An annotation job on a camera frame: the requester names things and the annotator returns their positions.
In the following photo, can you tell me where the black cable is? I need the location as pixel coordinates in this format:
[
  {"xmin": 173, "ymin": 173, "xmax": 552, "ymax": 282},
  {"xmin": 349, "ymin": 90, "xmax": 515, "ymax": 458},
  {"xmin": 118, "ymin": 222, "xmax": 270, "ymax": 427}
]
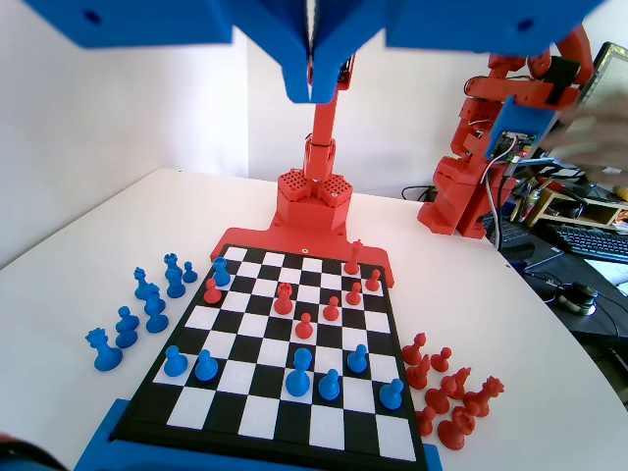
[{"xmin": 400, "ymin": 183, "xmax": 439, "ymax": 203}]

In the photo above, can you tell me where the person's hand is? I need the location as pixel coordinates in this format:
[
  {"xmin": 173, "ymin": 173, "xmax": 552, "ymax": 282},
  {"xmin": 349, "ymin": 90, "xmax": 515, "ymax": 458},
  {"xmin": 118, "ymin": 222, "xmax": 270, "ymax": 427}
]
[{"xmin": 542, "ymin": 105, "xmax": 628, "ymax": 168}]

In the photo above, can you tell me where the small camera circuit board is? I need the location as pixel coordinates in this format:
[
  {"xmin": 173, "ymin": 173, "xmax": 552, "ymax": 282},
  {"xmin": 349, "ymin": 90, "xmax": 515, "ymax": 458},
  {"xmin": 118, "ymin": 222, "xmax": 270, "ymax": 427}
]
[{"xmin": 337, "ymin": 51, "xmax": 355, "ymax": 92}]

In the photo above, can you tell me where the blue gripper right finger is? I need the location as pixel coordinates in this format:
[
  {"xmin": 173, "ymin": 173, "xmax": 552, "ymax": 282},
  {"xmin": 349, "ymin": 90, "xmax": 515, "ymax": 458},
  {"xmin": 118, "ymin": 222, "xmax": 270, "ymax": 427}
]
[{"xmin": 312, "ymin": 0, "xmax": 607, "ymax": 104}]

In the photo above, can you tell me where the computer monitor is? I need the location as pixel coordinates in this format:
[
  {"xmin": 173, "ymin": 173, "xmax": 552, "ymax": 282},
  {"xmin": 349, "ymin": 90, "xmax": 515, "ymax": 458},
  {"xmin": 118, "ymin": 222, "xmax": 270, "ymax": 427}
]
[{"xmin": 573, "ymin": 41, "xmax": 628, "ymax": 129}]

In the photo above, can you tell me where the black white chessboard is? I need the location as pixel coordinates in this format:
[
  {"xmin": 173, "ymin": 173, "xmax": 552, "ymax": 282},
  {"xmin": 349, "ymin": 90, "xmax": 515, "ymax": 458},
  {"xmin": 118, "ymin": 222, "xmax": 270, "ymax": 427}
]
[{"xmin": 110, "ymin": 243, "xmax": 428, "ymax": 465}]

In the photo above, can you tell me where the blue chess queen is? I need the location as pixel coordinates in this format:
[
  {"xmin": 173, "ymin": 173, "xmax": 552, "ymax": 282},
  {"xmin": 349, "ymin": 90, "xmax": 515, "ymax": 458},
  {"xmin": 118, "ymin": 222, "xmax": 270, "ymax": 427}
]
[{"xmin": 85, "ymin": 328, "xmax": 125, "ymax": 373}]

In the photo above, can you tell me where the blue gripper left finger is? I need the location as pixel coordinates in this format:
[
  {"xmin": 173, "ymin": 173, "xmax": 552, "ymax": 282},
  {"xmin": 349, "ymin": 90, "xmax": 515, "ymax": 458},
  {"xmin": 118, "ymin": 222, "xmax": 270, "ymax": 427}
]
[{"xmin": 19, "ymin": 0, "xmax": 314, "ymax": 104}]

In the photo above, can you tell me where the black computer keyboard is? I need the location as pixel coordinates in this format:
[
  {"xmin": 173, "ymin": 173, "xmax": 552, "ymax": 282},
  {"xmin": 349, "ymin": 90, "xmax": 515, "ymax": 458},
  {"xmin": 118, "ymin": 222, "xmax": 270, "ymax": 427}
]
[{"xmin": 543, "ymin": 223, "xmax": 628, "ymax": 267}]

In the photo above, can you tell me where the white cable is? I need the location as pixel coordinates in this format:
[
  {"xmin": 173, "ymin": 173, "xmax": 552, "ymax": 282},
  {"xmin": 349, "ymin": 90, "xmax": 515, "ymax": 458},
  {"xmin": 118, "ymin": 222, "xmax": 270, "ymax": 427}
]
[{"xmin": 483, "ymin": 136, "xmax": 521, "ymax": 249}]

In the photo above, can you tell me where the blue controller board mount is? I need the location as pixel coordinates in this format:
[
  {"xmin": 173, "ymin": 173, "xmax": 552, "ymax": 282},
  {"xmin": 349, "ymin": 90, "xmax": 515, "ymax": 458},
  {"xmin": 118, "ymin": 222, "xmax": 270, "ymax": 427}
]
[{"xmin": 483, "ymin": 94, "xmax": 561, "ymax": 163}]

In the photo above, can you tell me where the blue chess bishop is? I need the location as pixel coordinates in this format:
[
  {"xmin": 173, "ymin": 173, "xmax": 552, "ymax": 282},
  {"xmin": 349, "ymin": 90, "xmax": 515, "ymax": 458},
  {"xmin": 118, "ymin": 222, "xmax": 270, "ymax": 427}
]
[{"xmin": 132, "ymin": 266, "xmax": 155, "ymax": 301}]

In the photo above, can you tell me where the red base plate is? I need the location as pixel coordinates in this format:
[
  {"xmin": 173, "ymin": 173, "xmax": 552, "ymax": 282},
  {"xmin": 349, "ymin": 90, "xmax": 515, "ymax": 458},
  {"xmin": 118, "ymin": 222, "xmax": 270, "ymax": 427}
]
[{"xmin": 209, "ymin": 226, "xmax": 396, "ymax": 288}]

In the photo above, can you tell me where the red chess rook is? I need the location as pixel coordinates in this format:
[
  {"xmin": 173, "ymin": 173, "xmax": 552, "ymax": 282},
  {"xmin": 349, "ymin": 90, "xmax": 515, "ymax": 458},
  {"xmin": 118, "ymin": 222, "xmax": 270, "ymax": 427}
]
[
  {"xmin": 273, "ymin": 283, "xmax": 295, "ymax": 316},
  {"xmin": 437, "ymin": 405, "xmax": 476, "ymax": 451}
]

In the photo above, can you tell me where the blue chess rook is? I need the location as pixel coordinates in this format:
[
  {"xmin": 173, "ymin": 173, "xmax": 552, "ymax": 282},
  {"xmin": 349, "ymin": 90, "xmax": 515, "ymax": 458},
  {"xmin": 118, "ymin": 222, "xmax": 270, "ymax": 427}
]
[
  {"xmin": 211, "ymin": 255, "xmax": 233, "ymax": 288},
  {"xmin": 163, "ymin": 251, "xmax": 183, "ymax": 284}
]

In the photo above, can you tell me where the blue chess king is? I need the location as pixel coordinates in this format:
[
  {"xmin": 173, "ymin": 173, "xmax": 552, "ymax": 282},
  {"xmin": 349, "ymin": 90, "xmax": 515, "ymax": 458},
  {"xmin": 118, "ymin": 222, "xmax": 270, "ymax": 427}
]
[{"xmin": 285, "ymin": 346, "xmax": 314, "ymax": 398}]

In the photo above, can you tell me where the blue chess knight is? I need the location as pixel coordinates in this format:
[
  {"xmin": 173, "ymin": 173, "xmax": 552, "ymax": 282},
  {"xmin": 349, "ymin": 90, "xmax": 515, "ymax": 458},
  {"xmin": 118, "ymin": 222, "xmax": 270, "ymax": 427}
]
[
  {"xmin": 143, "ymin": 286, "xmax": 167, "ymax": 315},
  {"xmin": 165, "ymin": 271, "xmax": 188, "ymax": 299}
]

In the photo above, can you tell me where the wooden desk shelf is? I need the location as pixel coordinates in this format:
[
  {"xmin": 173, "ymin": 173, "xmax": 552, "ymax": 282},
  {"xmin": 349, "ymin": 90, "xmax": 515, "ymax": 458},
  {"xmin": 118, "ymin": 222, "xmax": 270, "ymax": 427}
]
[{"xmin": 527, "ymin": 188, "xmax": 628, "ymax": 230}]

